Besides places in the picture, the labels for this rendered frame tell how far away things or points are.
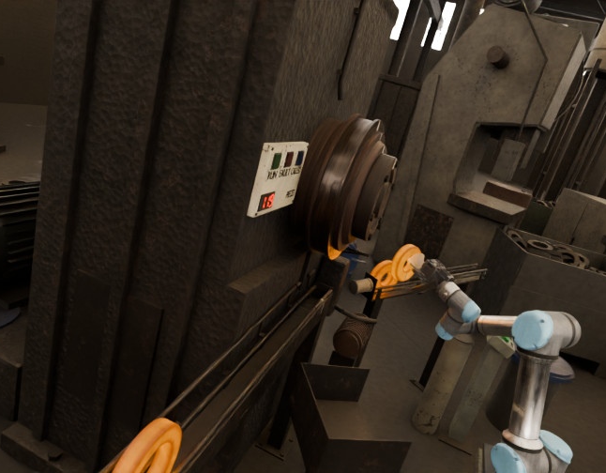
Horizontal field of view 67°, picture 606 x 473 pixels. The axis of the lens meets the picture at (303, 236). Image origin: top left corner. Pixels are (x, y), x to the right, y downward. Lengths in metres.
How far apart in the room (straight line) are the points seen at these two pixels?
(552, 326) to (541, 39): 2.90
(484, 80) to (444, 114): 0.40
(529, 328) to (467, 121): 2.78
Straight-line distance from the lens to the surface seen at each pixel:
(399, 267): 1.88
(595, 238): 5.37
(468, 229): 4.12
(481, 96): 4.13
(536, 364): 1.60
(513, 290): 3.55
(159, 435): 0.88
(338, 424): 1.29
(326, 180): 1.29
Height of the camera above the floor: 1.39
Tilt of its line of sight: 18 degrees down
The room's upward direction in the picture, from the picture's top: 16 degrees clockwise
